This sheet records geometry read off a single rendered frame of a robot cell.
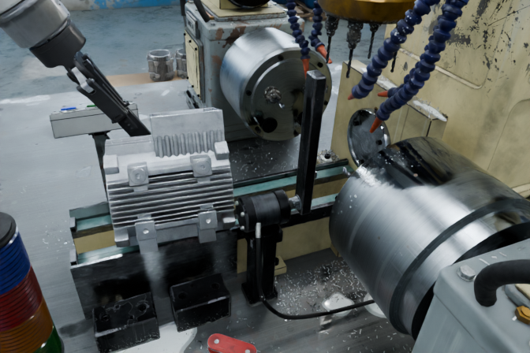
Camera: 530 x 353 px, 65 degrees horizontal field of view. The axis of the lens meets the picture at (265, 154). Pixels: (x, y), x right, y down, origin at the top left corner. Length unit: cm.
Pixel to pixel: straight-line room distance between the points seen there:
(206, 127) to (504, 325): 50
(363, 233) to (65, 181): 85
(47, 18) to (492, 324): 64
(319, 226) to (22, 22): 64
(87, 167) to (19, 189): 17
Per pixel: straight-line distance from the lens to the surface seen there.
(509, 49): 82
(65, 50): 69
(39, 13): 68
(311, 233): 91
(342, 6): 72
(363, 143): 94
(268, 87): 100
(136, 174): 68
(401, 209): 57
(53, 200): 117
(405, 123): 83
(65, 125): 94
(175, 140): 71
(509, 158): 98
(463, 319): 47
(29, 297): 47
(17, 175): 130
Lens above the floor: 148
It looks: 33 degrees down
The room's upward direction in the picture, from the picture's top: 2 degrees clockwise
